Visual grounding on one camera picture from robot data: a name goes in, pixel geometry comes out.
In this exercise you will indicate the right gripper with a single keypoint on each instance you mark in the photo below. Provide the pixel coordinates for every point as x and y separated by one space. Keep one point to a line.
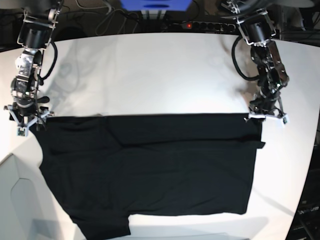
24 104

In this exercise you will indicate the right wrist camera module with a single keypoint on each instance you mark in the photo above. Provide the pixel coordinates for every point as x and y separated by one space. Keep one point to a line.
22 131

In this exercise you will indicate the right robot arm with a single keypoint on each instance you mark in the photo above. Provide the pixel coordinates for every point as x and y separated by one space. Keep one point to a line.
39 22

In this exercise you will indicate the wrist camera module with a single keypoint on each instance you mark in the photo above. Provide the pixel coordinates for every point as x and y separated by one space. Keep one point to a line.
282 121
22 131

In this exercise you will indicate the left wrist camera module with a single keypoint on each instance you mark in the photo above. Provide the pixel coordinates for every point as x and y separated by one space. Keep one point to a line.
282 121

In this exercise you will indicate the grey plastic bin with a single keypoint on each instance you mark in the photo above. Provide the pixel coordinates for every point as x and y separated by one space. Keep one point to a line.
21 216

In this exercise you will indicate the white power strip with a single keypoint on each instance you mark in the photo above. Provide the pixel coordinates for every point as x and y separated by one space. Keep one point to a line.
202 27

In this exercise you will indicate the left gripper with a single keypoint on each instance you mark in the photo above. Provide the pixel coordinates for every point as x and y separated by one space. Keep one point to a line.
267 100

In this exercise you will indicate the black T-shirt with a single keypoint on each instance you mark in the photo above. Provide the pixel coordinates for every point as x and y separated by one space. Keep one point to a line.
101 170

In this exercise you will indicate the blue plastic box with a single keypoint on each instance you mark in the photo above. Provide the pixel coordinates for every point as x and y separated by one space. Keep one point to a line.
167 5

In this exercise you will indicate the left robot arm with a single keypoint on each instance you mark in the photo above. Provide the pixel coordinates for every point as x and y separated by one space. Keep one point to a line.
257 30

